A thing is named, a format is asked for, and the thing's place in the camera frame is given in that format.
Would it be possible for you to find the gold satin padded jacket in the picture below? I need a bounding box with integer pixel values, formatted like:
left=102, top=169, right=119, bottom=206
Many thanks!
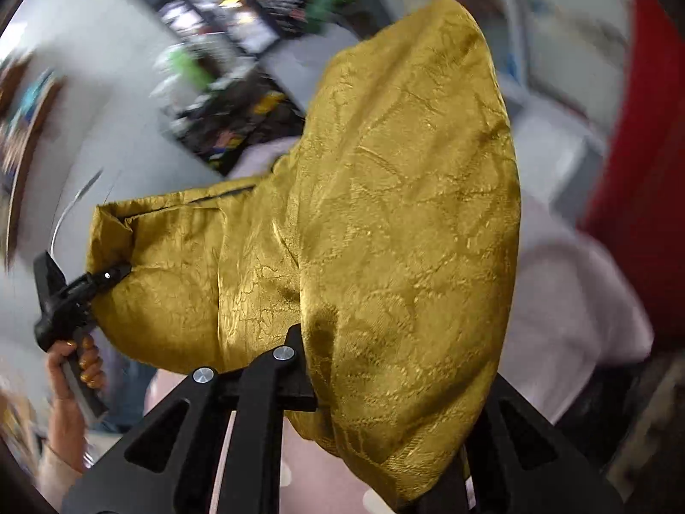
left=86, top=0, right=520, bottom=508

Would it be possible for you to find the person's left forearm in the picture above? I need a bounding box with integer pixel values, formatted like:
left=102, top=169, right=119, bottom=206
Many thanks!
left=36, top=403, right=87, bottom=512

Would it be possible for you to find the person's left hand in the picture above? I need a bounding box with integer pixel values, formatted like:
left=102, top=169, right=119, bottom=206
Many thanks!
left=48, top=335, right=108, bottom=426

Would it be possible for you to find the pink polka dot bedsheet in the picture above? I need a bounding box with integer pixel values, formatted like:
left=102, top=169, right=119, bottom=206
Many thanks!
left=280, top=178, right=654, bottom=513

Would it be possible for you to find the black wire shelf rack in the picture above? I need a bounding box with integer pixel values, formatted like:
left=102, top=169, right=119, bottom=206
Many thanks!
left=138, top=0, right=393, bottom=175

